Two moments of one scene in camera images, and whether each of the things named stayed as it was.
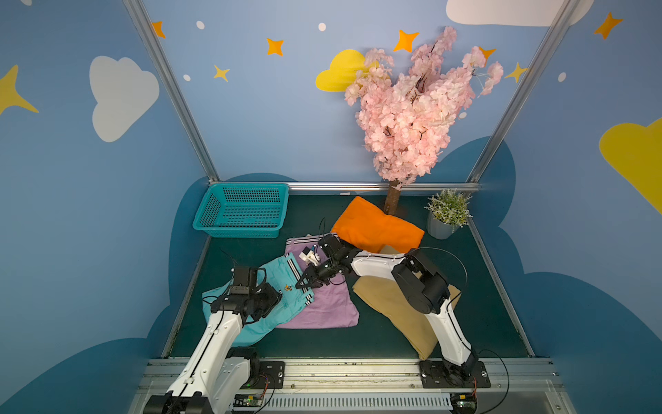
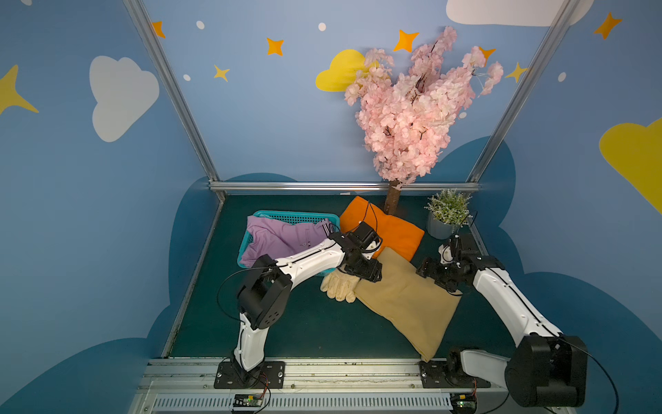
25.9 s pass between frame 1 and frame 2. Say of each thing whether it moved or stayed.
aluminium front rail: stayed
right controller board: stayed
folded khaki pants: stayed
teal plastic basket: moved
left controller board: stayed
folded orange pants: stayed
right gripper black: moved
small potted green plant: stayed
